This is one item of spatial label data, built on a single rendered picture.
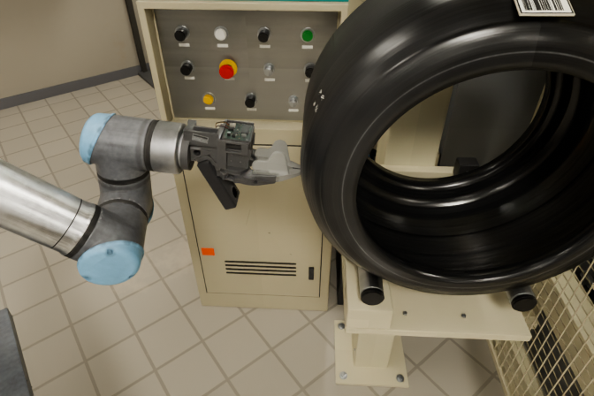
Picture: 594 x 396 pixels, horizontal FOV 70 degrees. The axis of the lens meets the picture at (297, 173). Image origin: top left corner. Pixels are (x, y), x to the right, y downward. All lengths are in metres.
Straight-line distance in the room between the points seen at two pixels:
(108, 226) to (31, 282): 1.65
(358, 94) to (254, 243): 1.13
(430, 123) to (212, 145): 0.53
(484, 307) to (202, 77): 0.96
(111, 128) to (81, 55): 3.28
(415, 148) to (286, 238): 0.70
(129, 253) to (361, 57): 0.45
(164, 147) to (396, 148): 0.57
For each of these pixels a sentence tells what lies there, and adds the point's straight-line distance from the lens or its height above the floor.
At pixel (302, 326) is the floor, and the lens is 1.88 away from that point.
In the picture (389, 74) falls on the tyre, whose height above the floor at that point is 1.35.
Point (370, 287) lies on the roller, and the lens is 0.83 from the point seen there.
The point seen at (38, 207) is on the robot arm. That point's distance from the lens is 0.70.
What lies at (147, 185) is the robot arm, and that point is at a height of 1.08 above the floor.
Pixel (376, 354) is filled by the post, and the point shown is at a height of 0.10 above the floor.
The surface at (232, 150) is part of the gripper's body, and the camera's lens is 0.72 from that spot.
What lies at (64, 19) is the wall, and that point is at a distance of 3.95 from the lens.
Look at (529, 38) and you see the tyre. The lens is 0.58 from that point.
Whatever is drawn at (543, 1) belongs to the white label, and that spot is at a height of 1.43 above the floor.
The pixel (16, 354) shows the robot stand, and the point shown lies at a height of 0.60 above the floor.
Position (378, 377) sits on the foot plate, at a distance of 1.78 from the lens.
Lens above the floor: 1.56
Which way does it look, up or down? 36 degrees down
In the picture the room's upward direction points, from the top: straight up
